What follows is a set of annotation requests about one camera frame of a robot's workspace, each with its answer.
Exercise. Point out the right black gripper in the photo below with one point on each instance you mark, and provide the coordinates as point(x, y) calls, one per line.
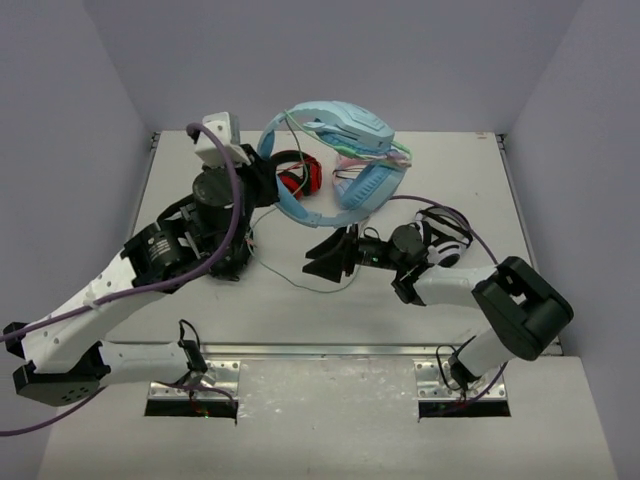
point(331, 268)

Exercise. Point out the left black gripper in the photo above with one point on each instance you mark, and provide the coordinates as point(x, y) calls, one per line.
point(265, 176)

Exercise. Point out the light blue headphones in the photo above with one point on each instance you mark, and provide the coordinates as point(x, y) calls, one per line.
point(370, 163)

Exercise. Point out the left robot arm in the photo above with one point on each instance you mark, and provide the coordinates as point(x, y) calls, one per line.
point(67, 357)

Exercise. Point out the red headphones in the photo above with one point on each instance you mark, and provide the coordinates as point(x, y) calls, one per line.
point(299, 172)

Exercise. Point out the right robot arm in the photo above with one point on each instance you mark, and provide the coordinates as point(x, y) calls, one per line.
point(524, 311)

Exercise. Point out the white black headphones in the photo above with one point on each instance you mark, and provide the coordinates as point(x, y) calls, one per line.
point(445, 232)

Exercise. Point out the metal rail bracket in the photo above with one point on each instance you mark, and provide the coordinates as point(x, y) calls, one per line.
point(220, 384)

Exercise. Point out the pink blue cat-ear headphones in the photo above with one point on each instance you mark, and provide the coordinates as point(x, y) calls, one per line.
point(344, 172)

